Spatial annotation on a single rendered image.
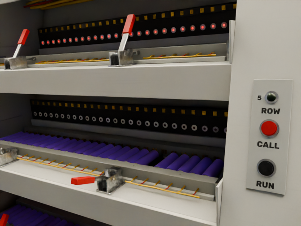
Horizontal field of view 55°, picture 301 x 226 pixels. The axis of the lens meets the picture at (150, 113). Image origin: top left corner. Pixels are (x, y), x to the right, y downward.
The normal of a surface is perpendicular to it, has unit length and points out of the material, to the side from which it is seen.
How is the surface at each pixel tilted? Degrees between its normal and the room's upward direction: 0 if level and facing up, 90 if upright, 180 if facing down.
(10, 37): 90
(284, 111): 90
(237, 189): 90
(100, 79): 108
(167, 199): 18
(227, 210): 90
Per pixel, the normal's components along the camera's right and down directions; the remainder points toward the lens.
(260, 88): -0.51, -0.08
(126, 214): -0.50, 0.23
